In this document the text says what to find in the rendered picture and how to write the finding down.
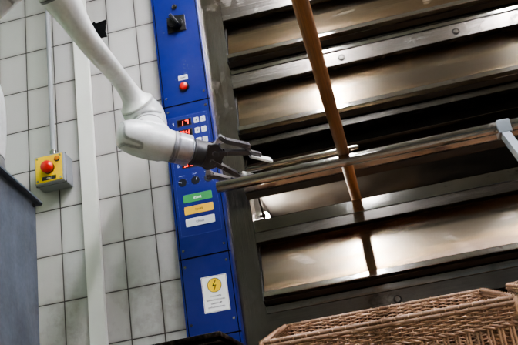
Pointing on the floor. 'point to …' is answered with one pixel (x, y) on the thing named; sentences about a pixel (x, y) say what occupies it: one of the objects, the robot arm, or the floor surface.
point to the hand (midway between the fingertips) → (258, 167)
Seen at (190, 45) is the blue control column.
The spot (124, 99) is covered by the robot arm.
